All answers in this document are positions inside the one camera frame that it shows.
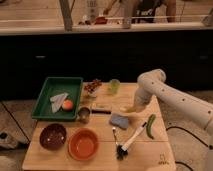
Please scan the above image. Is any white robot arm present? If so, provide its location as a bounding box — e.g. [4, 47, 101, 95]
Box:
[133, 69, 213, 146]

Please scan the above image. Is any small metal cup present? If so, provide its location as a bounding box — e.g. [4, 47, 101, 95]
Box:
[78, 107, 90, 123]

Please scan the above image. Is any green plastic tray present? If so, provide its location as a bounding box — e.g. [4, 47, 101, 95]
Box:
[32, 77, 83, 121]

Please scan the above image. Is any yellow banana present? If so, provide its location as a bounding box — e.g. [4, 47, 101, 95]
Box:
[120, 106, 136, 113]

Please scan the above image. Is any red grapes bunch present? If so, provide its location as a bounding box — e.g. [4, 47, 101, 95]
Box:
[84, 79, 102, 93]

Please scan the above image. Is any dark purple bowl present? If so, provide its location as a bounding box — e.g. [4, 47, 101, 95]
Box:
[39, 123, 67, 150]

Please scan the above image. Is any red orange bowl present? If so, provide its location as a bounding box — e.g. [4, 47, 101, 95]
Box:
[68, 128, 99, 161]

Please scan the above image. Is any white handled black brush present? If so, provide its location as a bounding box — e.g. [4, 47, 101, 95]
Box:
[116, 122, 147, 160]

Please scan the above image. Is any green translucent cup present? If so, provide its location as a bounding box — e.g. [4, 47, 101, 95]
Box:
[108, 79, 120, 95]

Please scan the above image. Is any grey folded cloth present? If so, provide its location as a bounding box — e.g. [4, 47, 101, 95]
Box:
[50, 93, 68, 113]

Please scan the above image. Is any blue sponge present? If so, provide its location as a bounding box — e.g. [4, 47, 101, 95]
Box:
[109, 113, 129, 130]

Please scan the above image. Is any black floor cable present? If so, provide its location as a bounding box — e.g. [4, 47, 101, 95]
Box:
[165, 125, 213, 171]

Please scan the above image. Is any person in background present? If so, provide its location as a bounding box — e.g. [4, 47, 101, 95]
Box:
[103, 0, 176, 23]

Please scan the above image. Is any orange fruit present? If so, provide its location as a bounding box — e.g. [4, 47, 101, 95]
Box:
[62, 100, 74, 111]

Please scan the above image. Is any metal spoon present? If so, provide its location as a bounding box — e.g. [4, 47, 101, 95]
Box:
[112, 127, 119, 146]

